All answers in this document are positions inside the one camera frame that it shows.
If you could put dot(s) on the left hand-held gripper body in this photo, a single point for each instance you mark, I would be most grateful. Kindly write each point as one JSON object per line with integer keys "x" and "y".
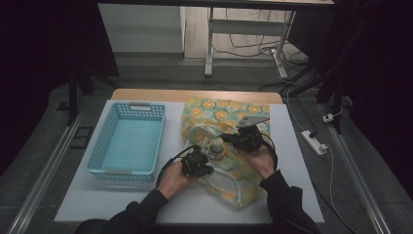
{"x": 195, "y": 162}

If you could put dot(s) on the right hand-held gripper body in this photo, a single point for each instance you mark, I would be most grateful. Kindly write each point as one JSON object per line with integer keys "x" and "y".
{"x": 250, "y": 139}

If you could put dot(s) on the orange fruit print tote bag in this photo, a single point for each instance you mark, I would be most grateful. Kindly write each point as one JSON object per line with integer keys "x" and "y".
{"x": 224, "y": 113}

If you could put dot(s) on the blue plastic basket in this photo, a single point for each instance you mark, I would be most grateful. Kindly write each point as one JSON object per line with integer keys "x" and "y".
{"x": 130, "y": 143}

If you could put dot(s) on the person's right hand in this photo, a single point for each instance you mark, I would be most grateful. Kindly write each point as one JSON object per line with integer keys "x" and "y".
{"x": 262, "y": 162}

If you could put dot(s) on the person's left hand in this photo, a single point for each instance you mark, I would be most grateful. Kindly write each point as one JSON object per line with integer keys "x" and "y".
{"x": 172, "y": 178}

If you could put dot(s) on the white table mat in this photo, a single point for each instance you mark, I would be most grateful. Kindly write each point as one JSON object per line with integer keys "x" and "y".
{"x": 289, "y": 182}

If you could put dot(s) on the white power strip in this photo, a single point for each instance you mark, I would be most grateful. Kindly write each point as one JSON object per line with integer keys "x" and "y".
{"x": 313, "y": 143}

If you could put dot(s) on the wooden table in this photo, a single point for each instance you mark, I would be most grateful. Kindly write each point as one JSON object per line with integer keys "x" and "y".
{"x": 156, "y": 95}

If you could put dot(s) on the small white adapter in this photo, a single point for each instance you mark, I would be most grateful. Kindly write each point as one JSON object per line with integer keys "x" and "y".
{"x": 328, "y": 118}

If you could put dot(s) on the black metal stand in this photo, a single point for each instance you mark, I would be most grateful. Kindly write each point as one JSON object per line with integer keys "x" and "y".
{"x": 72, "y": 97}
{"x": 337, "y": 97}

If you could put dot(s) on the dark curtain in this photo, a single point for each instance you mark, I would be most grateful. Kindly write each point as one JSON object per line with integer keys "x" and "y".
{"x": 383, "y": 81}
{"x": 32, "y": 65}

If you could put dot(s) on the white desk frame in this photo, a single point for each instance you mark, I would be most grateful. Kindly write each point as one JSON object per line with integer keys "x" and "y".
{"x": 246, "y": 26}

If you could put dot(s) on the aluminium floor rail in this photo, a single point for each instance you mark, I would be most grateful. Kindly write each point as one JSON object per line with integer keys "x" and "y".
{"x": 42, "y": 182}
{"x": 360, "y": 182}

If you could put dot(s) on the black square floor frame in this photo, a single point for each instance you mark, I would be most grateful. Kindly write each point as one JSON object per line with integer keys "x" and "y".
{"x": 73, "y": 143}

